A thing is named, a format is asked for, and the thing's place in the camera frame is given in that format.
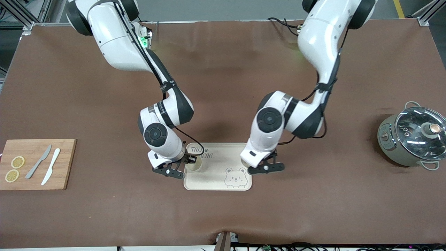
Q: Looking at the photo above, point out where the cream bear print tray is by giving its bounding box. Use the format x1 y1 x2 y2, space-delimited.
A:
184 142 252 191

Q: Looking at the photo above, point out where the white plastic knife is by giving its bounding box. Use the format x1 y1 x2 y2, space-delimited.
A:
41 148 61 186

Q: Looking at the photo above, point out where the grey-green electric pot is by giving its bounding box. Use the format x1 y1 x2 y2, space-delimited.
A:
377 101 446 171

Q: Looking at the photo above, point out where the grey plastic knife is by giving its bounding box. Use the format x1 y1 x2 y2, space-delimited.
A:
25 144 52 180

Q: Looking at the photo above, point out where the wooden cutting board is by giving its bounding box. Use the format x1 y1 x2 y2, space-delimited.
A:
0 139 77 191

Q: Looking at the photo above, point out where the glass pot lid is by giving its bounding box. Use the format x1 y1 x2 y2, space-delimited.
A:
395 107 446 161

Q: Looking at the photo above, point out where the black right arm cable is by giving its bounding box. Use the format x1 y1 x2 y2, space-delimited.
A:
115 0 205 157

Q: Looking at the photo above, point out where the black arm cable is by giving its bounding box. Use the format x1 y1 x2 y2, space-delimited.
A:
115 0 205 157
278 28 346 145

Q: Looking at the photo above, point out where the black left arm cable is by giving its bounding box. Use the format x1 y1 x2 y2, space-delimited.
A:
278 28 346 145

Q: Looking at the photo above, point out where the grey metal post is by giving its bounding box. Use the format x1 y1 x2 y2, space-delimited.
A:
215 231 239 251

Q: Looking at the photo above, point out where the black left base cable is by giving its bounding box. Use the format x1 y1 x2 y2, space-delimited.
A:
267 17 302 36

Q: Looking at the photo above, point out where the aluminium frame profile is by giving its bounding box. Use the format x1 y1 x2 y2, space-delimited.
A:
411 0 446 27
0 0 49 32

